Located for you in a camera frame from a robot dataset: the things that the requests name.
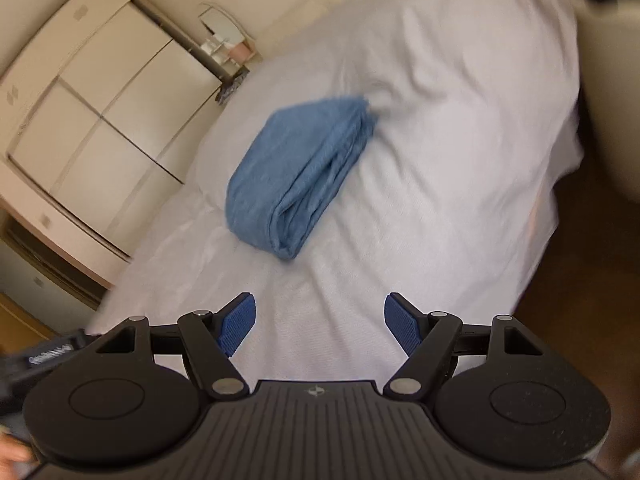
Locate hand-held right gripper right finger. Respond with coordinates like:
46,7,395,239
382,292,543,399

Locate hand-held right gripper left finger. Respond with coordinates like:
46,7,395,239
95,291,257,401

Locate blue jeans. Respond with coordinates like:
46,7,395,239
225,95,378,261

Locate person's left hand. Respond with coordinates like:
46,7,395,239
0,430,36,467

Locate white bed blanket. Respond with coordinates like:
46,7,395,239
85,0,586,386

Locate cream wardrobe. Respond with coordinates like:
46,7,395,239
0,0,251,306

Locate white nightstand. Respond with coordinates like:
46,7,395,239
197,2,261,106

